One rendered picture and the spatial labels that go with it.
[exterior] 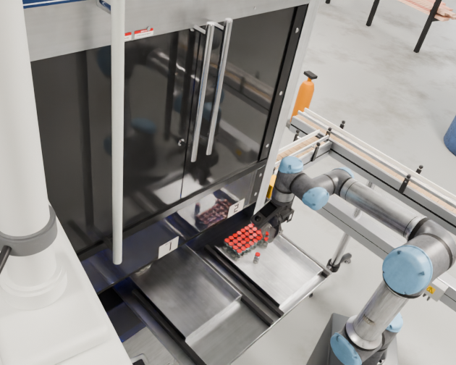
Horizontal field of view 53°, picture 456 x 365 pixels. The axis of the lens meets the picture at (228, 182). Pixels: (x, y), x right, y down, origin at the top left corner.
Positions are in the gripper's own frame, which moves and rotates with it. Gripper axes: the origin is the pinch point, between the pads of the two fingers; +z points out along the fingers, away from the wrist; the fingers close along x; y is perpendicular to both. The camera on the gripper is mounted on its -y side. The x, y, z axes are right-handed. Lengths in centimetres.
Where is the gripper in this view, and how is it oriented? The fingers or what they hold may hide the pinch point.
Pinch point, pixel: (266, 238)
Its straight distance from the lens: 170.2
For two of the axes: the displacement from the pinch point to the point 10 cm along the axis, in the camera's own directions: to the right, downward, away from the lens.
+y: 7.7, -3.1, 5.6
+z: -1.5, 7.6, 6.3
